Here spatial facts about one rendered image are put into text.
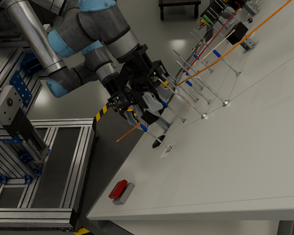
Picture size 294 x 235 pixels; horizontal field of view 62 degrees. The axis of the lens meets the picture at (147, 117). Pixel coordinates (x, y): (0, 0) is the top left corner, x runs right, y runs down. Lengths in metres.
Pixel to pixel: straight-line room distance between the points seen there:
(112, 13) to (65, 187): 1.38
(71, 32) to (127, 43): 0.13
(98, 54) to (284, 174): 0.70
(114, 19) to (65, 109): 2.06
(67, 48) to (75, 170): 1.28
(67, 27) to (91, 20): 0.07
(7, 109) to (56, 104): 1.63
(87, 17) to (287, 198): 0.51
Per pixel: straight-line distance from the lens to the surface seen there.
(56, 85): 0.92
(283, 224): 1.03
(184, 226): 0.96
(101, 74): 0.85
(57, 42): 0.65
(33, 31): 0.94
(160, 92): 0.72
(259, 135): 0.37
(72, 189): 1.76
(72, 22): 0.63
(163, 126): 0.77
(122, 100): 0.81
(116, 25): 0.59
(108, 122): 2.32
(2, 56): 1.44
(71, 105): 2.61
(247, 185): 0.32
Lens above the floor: 1.71
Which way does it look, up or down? 48 degrees down
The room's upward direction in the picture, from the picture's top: 7 degrees counter-clockwise
